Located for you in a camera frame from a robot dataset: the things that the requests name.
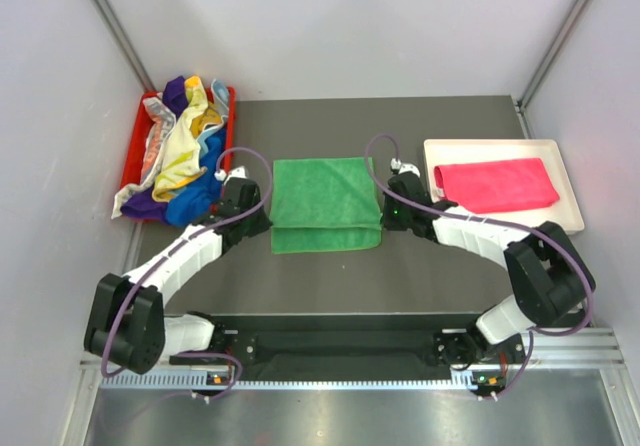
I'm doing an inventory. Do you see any green towel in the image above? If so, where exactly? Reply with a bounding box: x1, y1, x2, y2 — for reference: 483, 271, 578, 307
270, 157, 382, 254

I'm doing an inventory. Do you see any pink towel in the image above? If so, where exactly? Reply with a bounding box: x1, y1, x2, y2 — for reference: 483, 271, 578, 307
434, 158, 560, 214

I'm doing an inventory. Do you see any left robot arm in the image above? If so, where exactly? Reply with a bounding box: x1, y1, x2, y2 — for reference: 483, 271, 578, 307
83, 167, 271, 374

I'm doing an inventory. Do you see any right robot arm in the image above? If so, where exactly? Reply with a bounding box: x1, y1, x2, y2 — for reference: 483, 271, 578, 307
382, 171, 595, 362

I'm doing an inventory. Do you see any blue towel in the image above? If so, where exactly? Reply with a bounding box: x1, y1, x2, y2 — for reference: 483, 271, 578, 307
164, 128, 226, 228

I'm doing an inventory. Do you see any yellow patterned towel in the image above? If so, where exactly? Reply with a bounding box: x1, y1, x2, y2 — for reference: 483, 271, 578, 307
152, 76, 226, 202

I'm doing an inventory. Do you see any purple towel front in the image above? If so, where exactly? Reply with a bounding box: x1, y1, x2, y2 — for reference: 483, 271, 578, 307
120, 187, 168, 223

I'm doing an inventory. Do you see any purple towel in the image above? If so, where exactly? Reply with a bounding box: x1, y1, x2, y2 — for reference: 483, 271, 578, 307
162, 76, 188, 117
120, 187, 168, 223

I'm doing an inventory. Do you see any white patterned towel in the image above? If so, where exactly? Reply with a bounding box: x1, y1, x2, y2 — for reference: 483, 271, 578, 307
111, 93, 176, 219

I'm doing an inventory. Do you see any red plastic bin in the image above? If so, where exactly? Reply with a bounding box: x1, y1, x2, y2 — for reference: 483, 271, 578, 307
111, 77, 237, 226

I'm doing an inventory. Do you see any purple towel back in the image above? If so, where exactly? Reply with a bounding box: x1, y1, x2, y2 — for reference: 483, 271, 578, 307
162, 76, 188, 117

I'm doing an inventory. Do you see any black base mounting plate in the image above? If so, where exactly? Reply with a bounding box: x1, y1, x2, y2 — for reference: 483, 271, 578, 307
169, 313, 526, 382

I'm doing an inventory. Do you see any white plastic tray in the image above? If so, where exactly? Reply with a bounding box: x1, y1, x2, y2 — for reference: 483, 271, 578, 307
424, 139, 585, 234

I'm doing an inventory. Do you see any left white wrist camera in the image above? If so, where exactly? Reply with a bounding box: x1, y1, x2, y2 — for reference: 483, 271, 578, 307
214, 166, 248, 184

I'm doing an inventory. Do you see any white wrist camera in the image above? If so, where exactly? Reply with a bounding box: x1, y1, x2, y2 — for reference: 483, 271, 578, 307
214, 166, 248, 184
390, 158, 421, 178

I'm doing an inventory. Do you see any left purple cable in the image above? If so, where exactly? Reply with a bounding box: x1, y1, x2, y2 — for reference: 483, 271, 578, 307
100, 146, 274, 402

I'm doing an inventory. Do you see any purple cable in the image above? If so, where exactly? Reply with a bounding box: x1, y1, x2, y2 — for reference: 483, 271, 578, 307
100, 146, 274, 402
364, 134, 595, 402

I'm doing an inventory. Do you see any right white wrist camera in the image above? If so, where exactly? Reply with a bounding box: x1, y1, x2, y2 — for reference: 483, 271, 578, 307
390, 158, 421, 178

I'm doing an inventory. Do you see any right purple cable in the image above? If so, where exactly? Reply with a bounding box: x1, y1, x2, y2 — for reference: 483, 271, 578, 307
364, 134, 595, 402

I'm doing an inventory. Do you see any aluminium frame rail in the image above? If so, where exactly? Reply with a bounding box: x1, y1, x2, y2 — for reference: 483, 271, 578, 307
96, 328, 625, 401

